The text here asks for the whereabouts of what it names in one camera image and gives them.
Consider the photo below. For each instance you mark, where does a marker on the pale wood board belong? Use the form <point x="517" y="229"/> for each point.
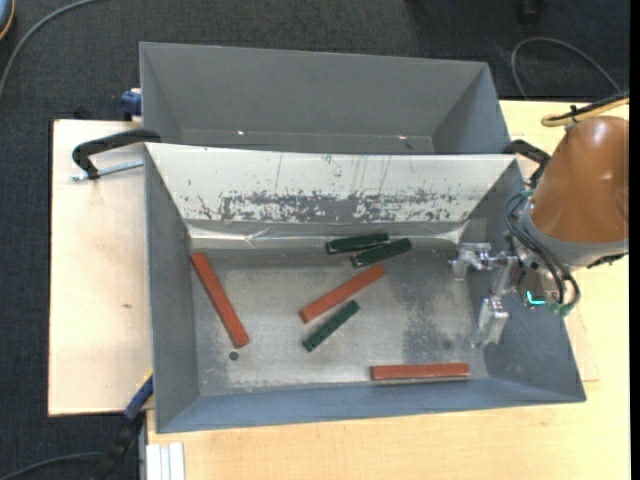
<point x="97" y="268"/>

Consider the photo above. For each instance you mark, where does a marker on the dark green flat block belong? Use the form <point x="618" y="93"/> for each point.
<point x="381" y="253"/>
<point x="357" y="243"/>
<point x="331" y="326"/>

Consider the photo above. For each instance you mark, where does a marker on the red-brown flat block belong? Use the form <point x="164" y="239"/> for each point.
<point x="219" y="299"/>
<point x="343" y="293"/>
<point x="420" y="371"/>

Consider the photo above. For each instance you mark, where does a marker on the grey metal bin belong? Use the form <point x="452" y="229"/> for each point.
<point x="310" y="98"/>

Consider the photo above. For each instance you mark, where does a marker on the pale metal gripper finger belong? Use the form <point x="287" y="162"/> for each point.
<point x="472" y="259"/>
<point x="491" y="320"/>

